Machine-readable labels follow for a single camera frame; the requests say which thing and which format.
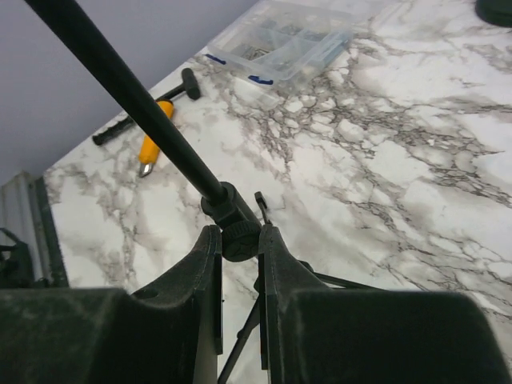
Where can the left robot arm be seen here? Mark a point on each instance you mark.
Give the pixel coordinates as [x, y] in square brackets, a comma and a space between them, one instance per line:
[16, 263]

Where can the clear plastic screw box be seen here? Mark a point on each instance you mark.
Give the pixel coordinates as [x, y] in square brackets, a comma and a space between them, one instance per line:
[283, 45]

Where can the black tripod shock-mount stand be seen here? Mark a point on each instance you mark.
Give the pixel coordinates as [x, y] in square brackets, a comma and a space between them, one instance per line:
[239, 226]

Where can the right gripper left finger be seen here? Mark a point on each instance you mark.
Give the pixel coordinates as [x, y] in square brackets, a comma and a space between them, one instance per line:
[167, 332]

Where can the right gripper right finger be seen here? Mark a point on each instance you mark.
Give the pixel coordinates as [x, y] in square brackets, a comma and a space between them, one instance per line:
[312, 333]

